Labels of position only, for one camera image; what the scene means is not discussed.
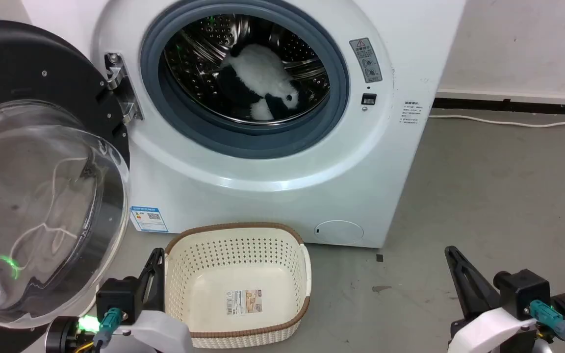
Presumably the black baseboard strip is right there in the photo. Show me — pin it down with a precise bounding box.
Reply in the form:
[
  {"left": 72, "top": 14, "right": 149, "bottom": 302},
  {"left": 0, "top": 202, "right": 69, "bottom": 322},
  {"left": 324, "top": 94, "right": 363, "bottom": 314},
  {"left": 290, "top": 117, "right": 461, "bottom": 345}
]
[{"left": 432, "top": 98, "right": 565, "bottom": 117}]

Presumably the teal-plug camera cable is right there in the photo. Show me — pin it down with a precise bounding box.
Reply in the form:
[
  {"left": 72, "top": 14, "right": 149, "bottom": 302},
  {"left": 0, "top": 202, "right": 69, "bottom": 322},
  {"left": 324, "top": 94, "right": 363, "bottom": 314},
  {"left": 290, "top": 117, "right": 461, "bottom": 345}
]
[
  {"left": 529, "top": 300, "right": 565, "bottom": 353},
  {"left": 92, "top": 307, "right": 125, "bottom": 350}
]

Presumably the steel perforated washer drum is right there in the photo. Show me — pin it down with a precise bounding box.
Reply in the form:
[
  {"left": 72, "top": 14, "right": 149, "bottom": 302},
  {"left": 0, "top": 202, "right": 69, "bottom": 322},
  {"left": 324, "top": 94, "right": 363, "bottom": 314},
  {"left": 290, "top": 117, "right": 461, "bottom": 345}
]
[{"left": 164, "top": 14, "right": 331, "bottom": 124}]

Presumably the teal-plug left camera cable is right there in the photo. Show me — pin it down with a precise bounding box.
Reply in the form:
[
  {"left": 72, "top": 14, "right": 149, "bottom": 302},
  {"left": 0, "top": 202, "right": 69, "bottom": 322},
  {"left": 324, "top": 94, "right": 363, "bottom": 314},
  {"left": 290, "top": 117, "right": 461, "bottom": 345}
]
[{"left": 92, "top": 307, "right": 125, "bottom": 350}]

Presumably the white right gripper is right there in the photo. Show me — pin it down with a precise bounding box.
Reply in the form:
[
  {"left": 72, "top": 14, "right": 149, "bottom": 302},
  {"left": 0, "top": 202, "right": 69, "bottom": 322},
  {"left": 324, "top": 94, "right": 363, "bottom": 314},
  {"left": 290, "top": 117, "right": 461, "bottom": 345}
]
[{"left": 444, "top": 246, "right": 534, "bottom": 353}]

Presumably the blue energy label sticker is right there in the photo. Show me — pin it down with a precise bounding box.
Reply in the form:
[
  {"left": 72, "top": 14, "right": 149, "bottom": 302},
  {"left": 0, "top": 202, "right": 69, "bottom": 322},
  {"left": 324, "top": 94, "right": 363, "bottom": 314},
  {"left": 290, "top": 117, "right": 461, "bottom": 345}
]
[{"left": 130, "top": 206, "right": 169, "bottom": 233}]

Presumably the cream perforated laundry basket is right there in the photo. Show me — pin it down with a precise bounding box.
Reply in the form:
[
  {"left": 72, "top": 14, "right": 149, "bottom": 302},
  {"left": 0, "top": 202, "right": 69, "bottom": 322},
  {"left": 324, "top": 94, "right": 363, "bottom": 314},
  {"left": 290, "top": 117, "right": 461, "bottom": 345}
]
[{"left": 164, "top": 223, "right": 312, "bottom": 349}]

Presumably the white power cable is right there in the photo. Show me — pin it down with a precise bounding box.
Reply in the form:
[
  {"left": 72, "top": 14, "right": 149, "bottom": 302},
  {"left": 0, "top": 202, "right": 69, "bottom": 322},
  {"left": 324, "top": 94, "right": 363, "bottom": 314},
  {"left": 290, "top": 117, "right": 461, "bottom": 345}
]
[{"left": 428, "top": 114, "right": 565, "bottom": 128}]

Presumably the paper product label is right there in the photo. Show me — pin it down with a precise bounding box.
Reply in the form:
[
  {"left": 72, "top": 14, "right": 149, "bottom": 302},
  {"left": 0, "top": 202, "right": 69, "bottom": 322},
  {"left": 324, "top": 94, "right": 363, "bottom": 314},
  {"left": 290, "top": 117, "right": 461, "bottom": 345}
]
[{"left": 227, "top": 289, "right": 263, "bottom": 316}]

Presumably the metal door hinge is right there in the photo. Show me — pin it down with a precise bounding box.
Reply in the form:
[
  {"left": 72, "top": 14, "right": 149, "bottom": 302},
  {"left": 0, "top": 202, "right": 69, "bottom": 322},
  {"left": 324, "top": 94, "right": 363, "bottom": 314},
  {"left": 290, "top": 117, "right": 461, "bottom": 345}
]
[{"left": 104, "top": 52, "right": 144, "bottom": 123}]

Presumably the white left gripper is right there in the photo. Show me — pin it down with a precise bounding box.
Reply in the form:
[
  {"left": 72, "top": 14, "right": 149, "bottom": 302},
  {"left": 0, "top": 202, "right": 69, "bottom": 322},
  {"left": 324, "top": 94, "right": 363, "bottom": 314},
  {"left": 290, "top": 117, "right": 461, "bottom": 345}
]
[{"left": 125, "top": 248, "right": 193, "bottom": 353}]

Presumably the white front-load washing machine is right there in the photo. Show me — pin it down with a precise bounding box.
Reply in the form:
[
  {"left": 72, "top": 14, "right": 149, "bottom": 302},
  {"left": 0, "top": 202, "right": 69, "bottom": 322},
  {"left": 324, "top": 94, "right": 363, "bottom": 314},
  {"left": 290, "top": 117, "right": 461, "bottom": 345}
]
[{"left": 20, "top": 0, "right": 467, "bottom": 249}]

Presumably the round black glass washer door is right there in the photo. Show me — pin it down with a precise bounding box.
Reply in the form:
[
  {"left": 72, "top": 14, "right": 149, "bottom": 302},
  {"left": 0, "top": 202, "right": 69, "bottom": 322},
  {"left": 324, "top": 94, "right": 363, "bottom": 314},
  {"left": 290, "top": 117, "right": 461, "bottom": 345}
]
[{"left": 0, "top": 20, "right": 131, "bottom": 353}]

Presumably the black and white panda plush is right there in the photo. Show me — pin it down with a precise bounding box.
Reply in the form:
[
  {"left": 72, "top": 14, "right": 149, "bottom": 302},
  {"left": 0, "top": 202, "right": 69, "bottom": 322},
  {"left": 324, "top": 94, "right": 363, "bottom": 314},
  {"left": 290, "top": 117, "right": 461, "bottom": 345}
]
[{"left": 216, "top": 43, "right": 302, "bottom": 121}]

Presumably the round white filter cover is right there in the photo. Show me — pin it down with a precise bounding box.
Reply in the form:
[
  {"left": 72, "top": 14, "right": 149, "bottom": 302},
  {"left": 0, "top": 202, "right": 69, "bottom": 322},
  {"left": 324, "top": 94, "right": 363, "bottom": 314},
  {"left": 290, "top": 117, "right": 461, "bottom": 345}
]
[{"left": 314, "top": 220, "right": 364, "bottom": 244}]

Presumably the teal-plug right camera cable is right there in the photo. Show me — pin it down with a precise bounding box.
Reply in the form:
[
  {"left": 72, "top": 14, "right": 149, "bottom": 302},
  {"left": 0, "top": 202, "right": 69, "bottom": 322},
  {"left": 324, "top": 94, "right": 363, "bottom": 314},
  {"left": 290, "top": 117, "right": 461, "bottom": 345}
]
[{"left": 529, "top": 300, "right": 565, "bottom": 353}]

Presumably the small printed text sticker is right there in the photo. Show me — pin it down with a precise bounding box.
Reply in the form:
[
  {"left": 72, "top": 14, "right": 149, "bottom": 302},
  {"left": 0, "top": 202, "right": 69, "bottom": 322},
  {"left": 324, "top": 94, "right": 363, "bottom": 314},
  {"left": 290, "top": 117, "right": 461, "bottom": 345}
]
[{"left": 402, "top": 101, "right": 424, "bottom": 125}]

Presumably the grey warning sticker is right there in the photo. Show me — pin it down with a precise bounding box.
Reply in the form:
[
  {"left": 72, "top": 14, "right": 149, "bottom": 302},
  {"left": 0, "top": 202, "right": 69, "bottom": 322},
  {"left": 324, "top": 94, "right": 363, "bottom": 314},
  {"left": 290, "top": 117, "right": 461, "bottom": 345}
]
[{"left": 350, "top": 38, "right": 383, "bottom": 83}]

